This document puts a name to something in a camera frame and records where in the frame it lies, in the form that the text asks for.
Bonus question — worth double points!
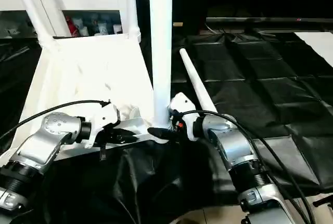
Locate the white plastic table top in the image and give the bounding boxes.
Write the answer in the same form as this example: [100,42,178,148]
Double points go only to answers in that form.
[0,32,175,165]

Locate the black floor cables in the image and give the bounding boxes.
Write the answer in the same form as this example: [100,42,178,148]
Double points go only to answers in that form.
[312,195,333,207]

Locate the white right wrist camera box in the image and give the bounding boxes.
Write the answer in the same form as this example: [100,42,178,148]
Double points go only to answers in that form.
[168,93,199,141]

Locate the white flat sheet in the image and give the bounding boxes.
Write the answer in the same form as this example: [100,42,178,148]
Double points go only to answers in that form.
[294,32,333,69]

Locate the white glass-door cabinet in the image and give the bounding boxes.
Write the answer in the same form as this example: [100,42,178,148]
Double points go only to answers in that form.
[0,0,136,38]

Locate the black table mat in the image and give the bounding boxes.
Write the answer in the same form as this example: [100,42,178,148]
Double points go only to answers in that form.
[0,29,333,224]

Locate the white plastic table leg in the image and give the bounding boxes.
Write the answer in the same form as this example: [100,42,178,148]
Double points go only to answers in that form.
[149,0,174,129]
[124,0,142,43]
[13,0,58,49]
[179,48,219,115]

